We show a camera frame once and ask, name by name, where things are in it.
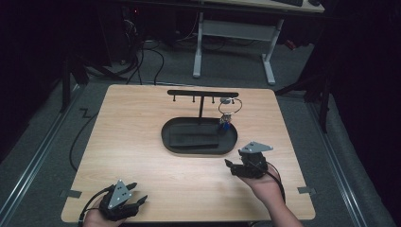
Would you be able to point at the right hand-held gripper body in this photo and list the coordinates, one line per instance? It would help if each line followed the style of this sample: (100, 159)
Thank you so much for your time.
(255, 164)

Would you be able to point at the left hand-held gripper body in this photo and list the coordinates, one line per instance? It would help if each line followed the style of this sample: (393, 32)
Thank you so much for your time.
(119, 195)

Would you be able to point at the black oval tray with hook stand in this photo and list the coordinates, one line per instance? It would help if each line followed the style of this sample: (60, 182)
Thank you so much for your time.
(230, 140)

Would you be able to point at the black wallet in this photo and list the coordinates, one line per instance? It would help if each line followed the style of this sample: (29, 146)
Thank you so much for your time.
(192, 137)

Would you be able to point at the person's right hand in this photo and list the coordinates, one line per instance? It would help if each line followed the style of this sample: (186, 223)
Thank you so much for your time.
(266, 187)

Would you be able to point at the person's left hand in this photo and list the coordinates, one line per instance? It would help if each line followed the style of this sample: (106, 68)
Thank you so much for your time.
(94, 219)

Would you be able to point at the grey tape piece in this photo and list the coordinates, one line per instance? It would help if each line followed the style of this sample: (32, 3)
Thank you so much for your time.
(306, 190)
(72, 193)

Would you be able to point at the grey round disc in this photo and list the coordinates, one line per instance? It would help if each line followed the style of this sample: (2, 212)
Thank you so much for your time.
(224, 100)

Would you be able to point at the black metal stand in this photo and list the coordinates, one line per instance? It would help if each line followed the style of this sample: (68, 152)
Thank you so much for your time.
(324, 104)
(65, 85)

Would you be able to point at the small red object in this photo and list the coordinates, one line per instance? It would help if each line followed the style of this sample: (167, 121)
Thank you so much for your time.
(290, 44)

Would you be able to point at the desk with white metal legs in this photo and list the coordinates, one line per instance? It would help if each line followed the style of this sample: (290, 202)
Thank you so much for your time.
(239, 30)

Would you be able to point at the black computer tower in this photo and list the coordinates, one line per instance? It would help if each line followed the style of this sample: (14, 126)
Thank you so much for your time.
(130, 22)

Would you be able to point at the black keyboard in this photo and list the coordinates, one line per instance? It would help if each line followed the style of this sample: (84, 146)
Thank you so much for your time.
(288, 2)

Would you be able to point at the black computer mouse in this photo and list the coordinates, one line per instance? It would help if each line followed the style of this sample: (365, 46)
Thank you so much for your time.
(314, 2)

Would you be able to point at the metal floor rail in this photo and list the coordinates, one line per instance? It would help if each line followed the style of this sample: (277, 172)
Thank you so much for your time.
(34, 160)
(342, 176)

